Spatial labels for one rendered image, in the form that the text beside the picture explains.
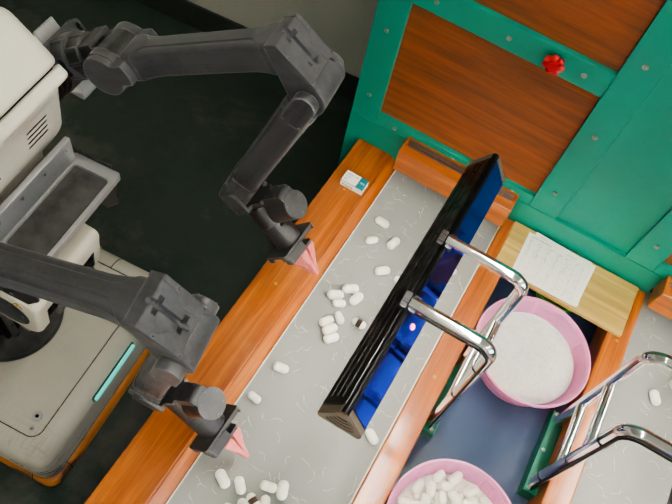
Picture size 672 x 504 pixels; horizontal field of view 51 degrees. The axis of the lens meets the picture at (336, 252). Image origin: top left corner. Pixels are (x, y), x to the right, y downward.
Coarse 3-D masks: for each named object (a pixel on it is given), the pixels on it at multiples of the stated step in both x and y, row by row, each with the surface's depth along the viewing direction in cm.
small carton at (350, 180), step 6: (348, 174) 172; (354, 174) 172; (342, 180) 171; (348, 180) 171; (354, 180) 171; (360, 180) 171; (366, 180) 171; (348, 186) 171; (354, 186) 170; (360, 186) 170; (366, 186) 172; (360, 192) 170
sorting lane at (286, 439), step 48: (384, 192) 176; (432, 192) 178; (384, 240) 169; (480, 240) 173; (336, 288) 160; (384, 288) 162; (288, 336) 152; (432, 336) 158; (288, 384) 147; (288, 432) 142; (336, 432) 143; (384, 432) 145; (192, 480) 134; (288, 480) 137; (336, 480) 138
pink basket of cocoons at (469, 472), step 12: (420, 468) 140; (432, 468) 142; (444, 468) 142; (456, 468) 142; (468, 468) 141; (408, 480) 140; (468, 480) 144; (480, 480) 142; (492, 480) 140; (396, 492) 138; (492, 492) 141; (504, 492) 139
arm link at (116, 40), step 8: (96, 32) 120; (104, 32) 120; (112, 32) 119; (120, 32) 118; (128, 32) 118; (88, 40) 119; (96, 40) 118; (104, 40) 118; (112, 40) 117; (120, 40) 117; (128, 40) 118; (80, 48) 119; (88, 48) 118; (112, 48) 116; (120, 48) 117
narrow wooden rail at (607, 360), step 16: (640, 304) 167; (608, 336) 161; (624, 336) 162; (592, 352) 164; (608, 352) 159; (624, 352) 160; (592, 368) 157; (608, 368) 157; (592, 384) 155; (576, 400) 155; (592, 416) 151; (560, 432) 153; (576, 448) 147; (560, 480) 143; (576, 480) 143; (544, 496) 140; (560, 496) 141
